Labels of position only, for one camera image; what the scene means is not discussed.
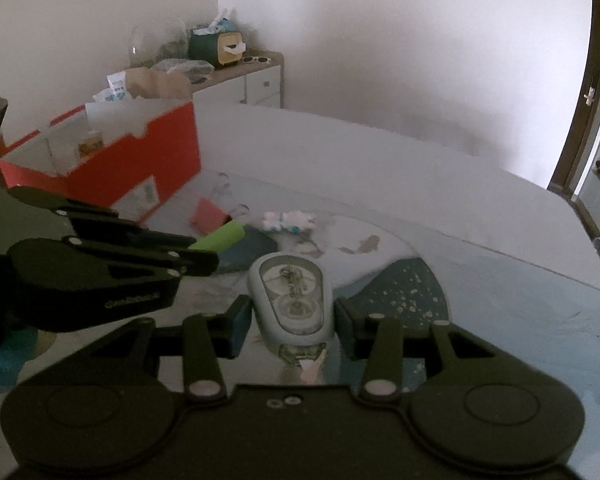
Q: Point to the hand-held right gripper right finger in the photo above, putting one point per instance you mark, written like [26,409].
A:
[345,332]

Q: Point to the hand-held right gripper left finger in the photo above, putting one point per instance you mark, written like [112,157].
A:
[241,328]

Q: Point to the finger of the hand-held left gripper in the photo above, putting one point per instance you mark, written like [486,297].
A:
[130,232]
[145,262]

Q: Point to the grey correction tape dispenser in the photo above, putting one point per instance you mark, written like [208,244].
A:
[290,305]

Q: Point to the green rectangular block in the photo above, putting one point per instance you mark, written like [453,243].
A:
[220,236]

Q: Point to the red and white cardboard box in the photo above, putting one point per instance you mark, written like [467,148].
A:
[170,150]

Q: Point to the person's left hand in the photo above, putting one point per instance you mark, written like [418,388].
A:
[10,360]

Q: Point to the pink figure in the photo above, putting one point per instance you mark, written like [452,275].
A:
[311,367]

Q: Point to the blue speckled mat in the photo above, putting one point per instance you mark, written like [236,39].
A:
[410,285]

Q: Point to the brown scrap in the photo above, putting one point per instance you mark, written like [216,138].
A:
[362,245]

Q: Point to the crumpled white bag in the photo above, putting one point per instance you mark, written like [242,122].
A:
[102,95]

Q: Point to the brown paper bag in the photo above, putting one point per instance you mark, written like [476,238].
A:
[155,85]

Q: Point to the clear plastic bag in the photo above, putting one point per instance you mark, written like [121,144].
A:
[180,66]

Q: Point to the grey bed mattress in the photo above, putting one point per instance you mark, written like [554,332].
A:
[380,160]

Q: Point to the green tissue box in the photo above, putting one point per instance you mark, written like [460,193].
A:
[202,47]

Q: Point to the white nightstand with wooden top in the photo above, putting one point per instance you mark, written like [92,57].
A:
[265,85]

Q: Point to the white sunglasses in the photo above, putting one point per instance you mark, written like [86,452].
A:
[262,58]

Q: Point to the dark wooden door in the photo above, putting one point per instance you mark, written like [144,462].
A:
[580,125]

